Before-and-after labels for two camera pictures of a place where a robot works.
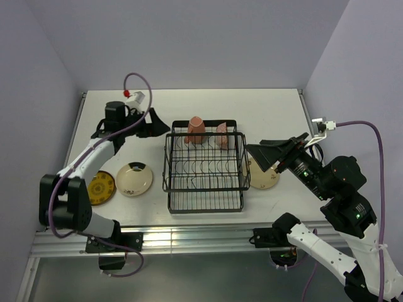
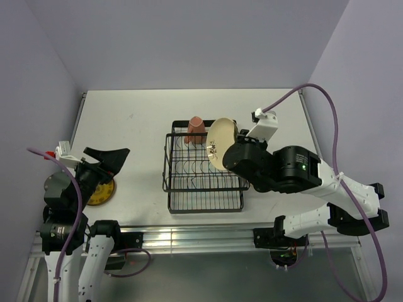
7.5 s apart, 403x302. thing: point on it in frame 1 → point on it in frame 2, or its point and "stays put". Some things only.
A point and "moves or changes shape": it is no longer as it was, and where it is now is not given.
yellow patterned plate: (101, 188) stays put
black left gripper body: (141, 129) → (89, 175)
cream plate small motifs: (260, 179) moves or changes shape
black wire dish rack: (206, 168) stays put
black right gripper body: (293, 153) → (242, 136)
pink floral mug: (196, 125) stays put
